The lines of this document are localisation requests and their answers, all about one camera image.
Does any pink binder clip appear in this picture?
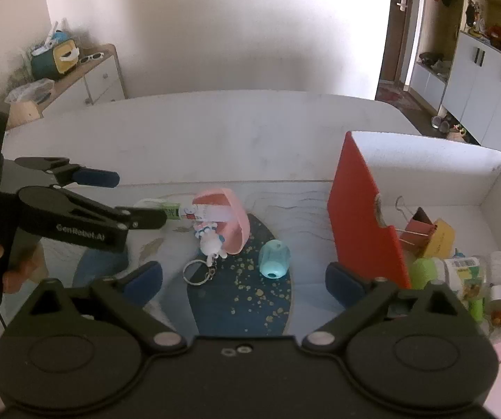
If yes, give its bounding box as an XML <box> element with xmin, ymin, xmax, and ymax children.
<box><xmin>395</xmin><ymin>196</ymin><xmax>438</xmax><ymax>258</ymax></box>

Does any small clear plastic bottle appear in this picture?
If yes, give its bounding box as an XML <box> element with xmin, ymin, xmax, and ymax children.
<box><xmin>486</xmin><ymin>251</ymin><xmax>501</xmax><ymax>304</ymax></box>

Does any wooden sideboard with white drawers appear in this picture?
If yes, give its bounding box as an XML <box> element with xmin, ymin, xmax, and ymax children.
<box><xmin>6</xmin><ymin>44</ymin><xmax>127</xmax><ymax>129</ymax></box>

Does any low white shoe cabinet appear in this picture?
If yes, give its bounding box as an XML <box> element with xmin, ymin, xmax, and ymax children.
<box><xmin>409</xmin><ymin>62</ymin><xmax>450</xmax><ymax>106</ymax></box>

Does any blue and white plate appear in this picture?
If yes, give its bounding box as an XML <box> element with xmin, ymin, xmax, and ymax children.
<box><xmin>72</xmin><ymin>181</ymin><xmax>338</xmax><ymax>337</ymax></box>

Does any brown door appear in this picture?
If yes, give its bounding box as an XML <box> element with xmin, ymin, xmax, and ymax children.
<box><xmin>383</xmin><ymin>0</ymin><xmax>422</xmax><ymax>84</ymax></box>

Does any teal and yellow tissue box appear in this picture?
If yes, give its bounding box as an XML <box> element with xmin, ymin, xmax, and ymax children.
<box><xmin>30</xmin><ymin>30</ymin><xmax>81</xmax><ymax>80</ymax></box>

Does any yellow cardboard box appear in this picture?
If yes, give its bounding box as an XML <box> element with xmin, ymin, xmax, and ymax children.
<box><xmin>418</xmin><ymin>218</ymin><xmax>456</xmax><ymax>259</ymax></box>

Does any white cabinet with black handles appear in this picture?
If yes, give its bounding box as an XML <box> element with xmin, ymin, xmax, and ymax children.
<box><xmin>440</xmin><ymin>30</ymin><xmax>501</xmax><ymax>158</ymax></box>

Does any clear plastic container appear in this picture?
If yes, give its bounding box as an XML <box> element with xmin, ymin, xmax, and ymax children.
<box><xmin>5</xmin><ymin>79</ymin><xmax>56</xmax><ymax>104</ymax></box>

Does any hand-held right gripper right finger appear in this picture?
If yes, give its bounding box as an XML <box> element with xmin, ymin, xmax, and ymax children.
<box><xmin>303</xmin><ymin>262</ymin><xmax>473</xmax><ymax>351</ymax></box>

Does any patterned rug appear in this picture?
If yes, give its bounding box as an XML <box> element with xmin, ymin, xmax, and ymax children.
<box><xmin>377</xmin><ymin>81</ymin><xmax>426</xmax><ymax>112</ymax></box>

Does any white cartoon print tube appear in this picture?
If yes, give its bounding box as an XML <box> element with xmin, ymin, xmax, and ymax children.
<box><xmin>134</xmin><ymin>198</ymin><xmax>241</xmax><ymax>224</ymax></box>

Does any pink shell-shaped container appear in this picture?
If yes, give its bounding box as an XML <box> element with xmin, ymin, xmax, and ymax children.
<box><xmin>192</xmin><ymin>189</ymin><xmax>251</xmax><ymax>255</ymax></box>

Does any green lid printed jar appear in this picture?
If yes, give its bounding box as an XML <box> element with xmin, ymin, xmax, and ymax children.
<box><xmin>410</xmin><ymin>257</ymin><xmax>489</xmax><ymax>303</ymax></box>

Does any teal small cup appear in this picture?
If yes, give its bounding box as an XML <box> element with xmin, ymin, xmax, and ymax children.
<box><xmin>258</xmin><ymin>239</ymin><xmax>291</xmax><ymax>279</ymax></box>

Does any green tube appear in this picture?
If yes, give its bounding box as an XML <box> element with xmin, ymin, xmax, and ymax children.
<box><xmin>469</xmin><ymin>297</ymin><xmax>487</xmax><ymax>324</ymax></box>

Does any cartoon figure keychain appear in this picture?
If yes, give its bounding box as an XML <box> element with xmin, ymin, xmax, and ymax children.
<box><xmin>183</xmin><ymin>222</ymin><xmax>227</xmax><ymax>286</ymax></box>

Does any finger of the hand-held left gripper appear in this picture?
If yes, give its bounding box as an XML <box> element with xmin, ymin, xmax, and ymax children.
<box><xmin>114</xmin><ymin>206</ymin><xmax>168</xmax><ymax>230</ymax></box>
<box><xmin>14</xmin><ymin>156</ymin><xmax>120</xmax><ymax>188</ymax></box>

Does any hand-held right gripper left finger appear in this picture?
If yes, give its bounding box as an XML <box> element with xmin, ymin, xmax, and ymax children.
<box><xmin>28</xmin><ymin>261</ymin><xmax>188</xmax><ymax>351</ymax></box>

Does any red and white storage box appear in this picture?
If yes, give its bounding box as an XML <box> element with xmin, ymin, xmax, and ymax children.
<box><xmin>327</xmin><ymin>130</ymin><xmax>501</xmax><ymax>343</ymax></box>

